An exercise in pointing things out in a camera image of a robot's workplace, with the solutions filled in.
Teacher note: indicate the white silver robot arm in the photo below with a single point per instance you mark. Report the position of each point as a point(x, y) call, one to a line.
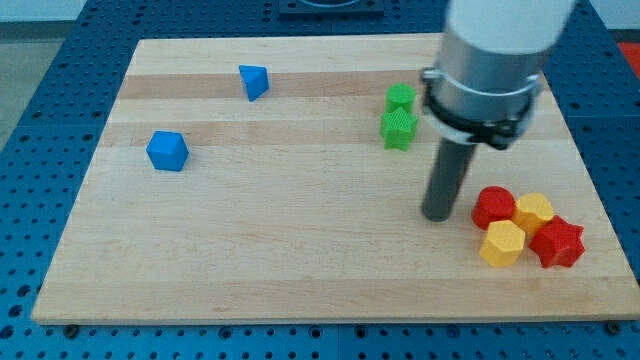
point(486, 78)

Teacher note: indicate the blue cube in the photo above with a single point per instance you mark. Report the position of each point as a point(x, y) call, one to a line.
point(167, 151)

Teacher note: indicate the wooden board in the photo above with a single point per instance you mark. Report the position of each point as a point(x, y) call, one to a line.
point(290, 210)

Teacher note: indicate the green star block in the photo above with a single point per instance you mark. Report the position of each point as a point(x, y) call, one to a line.
point(398, 129)

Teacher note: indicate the green cylinder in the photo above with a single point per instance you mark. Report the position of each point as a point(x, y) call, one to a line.
point(400, 95)

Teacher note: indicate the blue triangular prism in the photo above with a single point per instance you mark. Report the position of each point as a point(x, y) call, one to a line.
point(255, 81)

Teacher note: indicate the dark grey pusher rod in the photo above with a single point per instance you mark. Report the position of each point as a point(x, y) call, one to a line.
point(446, 178)

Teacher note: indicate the red cylinder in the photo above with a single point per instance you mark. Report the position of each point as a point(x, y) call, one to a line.
point(494, 203)

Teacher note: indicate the yellow hexagon block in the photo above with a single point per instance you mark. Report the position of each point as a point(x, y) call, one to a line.
point(502, 244)

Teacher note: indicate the yellow rounded block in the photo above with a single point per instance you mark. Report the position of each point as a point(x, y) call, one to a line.
point(532, 211)

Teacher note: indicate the red star block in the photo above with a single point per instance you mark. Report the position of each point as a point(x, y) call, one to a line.
point(558, 243)

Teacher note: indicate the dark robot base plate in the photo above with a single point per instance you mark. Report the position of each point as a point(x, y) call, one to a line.
point(295, 8)

